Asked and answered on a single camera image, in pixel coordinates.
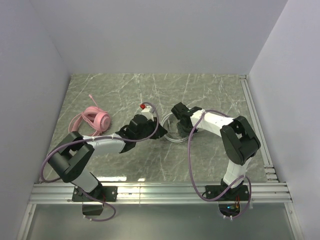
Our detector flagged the white headphones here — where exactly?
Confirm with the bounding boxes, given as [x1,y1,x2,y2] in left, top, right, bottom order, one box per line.
[161,113,188,143]

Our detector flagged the pink headphones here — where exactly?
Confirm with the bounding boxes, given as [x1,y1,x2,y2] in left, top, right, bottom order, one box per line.
[68,94,111,137]

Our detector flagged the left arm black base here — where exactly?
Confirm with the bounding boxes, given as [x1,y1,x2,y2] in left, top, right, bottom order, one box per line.
[71,185,118,217]

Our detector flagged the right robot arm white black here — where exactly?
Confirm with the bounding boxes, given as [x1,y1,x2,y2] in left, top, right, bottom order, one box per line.
[171,102,261,190]

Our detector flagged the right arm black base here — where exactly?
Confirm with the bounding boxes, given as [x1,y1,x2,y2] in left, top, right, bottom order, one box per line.
[202,183,251,219]

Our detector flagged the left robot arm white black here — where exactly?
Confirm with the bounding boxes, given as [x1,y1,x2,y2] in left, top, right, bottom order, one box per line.
[48,114,168,194]

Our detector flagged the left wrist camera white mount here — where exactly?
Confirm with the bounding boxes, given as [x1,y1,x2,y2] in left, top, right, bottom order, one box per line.
[140,103,155,121]

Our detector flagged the aluminium right side rail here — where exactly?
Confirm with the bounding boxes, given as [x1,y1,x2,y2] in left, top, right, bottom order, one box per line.
[239,75,279,183]

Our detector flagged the aluminium rail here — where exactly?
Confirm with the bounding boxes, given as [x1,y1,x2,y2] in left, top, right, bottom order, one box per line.
[28,181,293,205]
[239,75,279,183]

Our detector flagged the aluminium front rail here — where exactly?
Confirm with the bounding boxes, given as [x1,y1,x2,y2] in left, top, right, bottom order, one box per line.
[28,181,293,205]

